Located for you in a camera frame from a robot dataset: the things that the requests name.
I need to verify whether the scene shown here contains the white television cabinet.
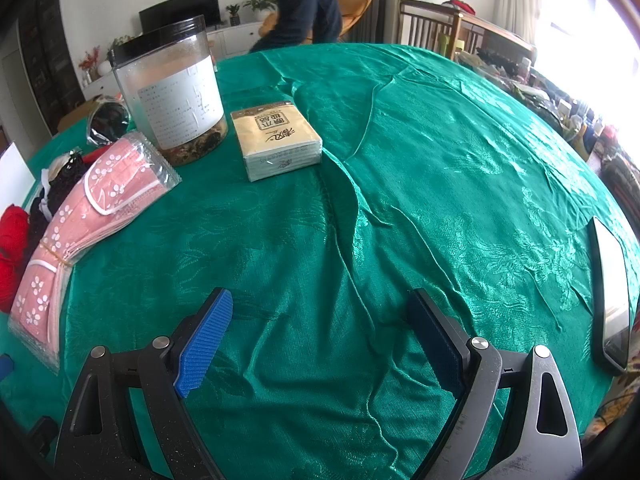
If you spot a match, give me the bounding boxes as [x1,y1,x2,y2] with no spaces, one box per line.
[82,22,261,101]

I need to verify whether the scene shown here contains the beige tissue pack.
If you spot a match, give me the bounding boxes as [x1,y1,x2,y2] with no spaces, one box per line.
[231,101,322,182]

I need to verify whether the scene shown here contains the cluttered side table items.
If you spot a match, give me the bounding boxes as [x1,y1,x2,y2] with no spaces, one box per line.
[470,45,640,201]

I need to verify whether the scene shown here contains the red flower branches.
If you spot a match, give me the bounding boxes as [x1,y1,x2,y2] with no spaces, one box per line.
[77,46,101,83]

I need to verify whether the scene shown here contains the green tablecloth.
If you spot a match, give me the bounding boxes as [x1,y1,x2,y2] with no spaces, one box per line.
[0,42,638,480]

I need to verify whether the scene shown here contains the black smartphone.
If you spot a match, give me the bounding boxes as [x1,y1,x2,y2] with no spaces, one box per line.
[590,216,632,375]

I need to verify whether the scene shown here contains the pink patterned wrapped roll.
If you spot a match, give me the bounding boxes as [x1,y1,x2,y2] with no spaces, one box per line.
[7,131,181,375]

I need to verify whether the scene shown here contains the white cardboard box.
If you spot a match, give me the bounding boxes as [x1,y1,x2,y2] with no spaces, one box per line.
[0,142,36,198]

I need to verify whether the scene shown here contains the dark wooden chair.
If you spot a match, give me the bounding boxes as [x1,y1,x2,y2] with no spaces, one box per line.
[398,0,538,66]

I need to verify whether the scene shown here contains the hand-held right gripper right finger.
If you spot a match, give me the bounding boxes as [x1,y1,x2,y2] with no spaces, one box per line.
[406,287,585,480]

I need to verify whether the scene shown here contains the dark display cabinet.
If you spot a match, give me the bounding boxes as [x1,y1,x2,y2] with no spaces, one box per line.
[17,0,83,133]

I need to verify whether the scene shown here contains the orange lounge chair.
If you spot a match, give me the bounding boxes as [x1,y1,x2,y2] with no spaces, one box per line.
[260,0,373,43]

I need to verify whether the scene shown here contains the black lace cloth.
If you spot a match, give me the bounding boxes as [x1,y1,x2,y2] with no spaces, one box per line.
[27,152,88,241]

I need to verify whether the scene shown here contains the red yarn ball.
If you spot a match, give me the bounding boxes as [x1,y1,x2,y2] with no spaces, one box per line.
[0,204,31,313]

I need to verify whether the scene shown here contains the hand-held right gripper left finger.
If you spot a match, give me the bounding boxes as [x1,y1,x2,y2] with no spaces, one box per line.
[52,287,234,480]

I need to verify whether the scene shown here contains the clear jar with black lid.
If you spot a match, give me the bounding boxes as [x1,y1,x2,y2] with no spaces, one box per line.
[107,16,230,167]

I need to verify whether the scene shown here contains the dark item in clear bag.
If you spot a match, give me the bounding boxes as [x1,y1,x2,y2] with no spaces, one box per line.
[86,101,132,147]

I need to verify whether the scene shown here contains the black television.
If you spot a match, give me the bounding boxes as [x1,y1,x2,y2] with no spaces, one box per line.
[138,0,222,36]

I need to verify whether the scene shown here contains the white sheer curtain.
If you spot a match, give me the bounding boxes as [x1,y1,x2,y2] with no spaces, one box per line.
[495,0,551,46]

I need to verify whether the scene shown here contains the large green potted plant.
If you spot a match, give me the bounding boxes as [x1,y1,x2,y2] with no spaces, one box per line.
[242,0,278,21]

